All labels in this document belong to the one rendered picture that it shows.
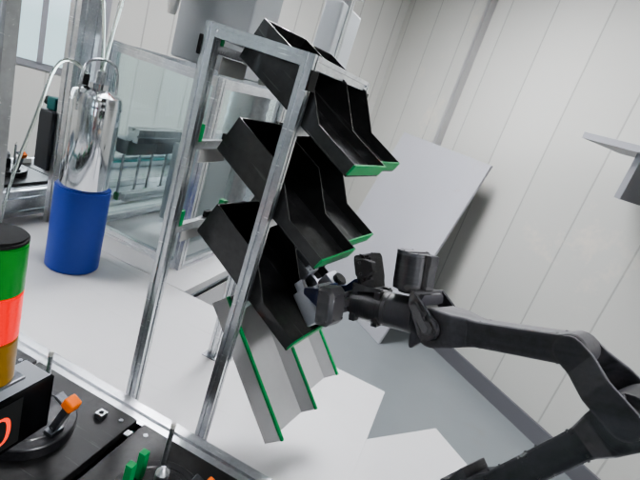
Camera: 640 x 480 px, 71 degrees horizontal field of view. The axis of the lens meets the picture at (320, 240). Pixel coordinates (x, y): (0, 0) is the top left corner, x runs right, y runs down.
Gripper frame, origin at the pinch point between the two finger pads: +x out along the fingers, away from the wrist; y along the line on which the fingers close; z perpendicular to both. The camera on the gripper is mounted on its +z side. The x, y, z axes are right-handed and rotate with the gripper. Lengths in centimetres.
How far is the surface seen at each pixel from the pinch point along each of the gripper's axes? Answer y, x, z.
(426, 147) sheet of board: -291, 100, 65
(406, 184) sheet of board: -285, 111, 33
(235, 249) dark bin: 8.5, 15.2, 5.8
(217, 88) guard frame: -36, 72, 47
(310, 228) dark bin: 0.0, 5.4, 11.0
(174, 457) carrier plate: 17.7, 15.8, -30.2
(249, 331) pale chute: 0.2, 17.2, -11.8
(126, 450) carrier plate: 23.3, 21.4, -29.0
